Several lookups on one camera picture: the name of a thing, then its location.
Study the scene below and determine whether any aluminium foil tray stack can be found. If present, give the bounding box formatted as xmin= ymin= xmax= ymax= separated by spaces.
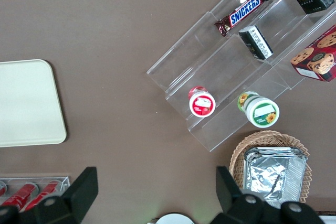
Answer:
xmin=243 ymin=146 xmax=308 ymax=209

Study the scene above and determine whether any green lid sunflower jar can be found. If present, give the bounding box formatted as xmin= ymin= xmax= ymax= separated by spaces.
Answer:
xmin=237 ymin=91 xmax=280 ymax=130

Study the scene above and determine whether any red lid strawberry jar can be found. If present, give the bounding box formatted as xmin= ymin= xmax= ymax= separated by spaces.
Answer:
xmin=188 ymin=86 xmax=216 ymax=118

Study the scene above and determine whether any cream rectangular plastic tray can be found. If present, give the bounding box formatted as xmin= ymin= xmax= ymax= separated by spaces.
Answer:
xmin=0 ymin=59 xmax=68 ymax=148

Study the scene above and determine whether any clear acrylic bottle rack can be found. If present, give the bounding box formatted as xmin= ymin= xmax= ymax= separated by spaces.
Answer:
xmin=0 ymin=176 xmax=71 ymax=213

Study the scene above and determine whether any clear acrylic stepped shelf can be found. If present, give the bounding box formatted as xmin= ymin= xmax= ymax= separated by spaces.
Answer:
xmin=146 ymin=0 xmax=336 ymax=153

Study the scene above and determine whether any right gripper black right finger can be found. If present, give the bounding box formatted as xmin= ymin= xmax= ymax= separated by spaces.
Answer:
xmin=212 ymin=166 xmax=323 ymax=224

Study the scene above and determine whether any red chocolate chip cookie box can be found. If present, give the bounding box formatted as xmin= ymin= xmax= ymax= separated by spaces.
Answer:
xmin=290 ymin=24 xmax=336 ymax=83

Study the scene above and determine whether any Snickers chocolate bar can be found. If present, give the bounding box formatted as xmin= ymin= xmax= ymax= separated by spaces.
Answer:
xmin=214 ymin=0 xmax=270 ymax=37

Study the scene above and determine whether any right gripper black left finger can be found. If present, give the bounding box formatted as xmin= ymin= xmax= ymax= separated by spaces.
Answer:
xmin=0 ymin=166 xmax=98 ymax=224

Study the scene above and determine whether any tan wicker basket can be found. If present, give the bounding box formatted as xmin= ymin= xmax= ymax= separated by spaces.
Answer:
xmin=229 ymin=130 xmax=313 ymax=206

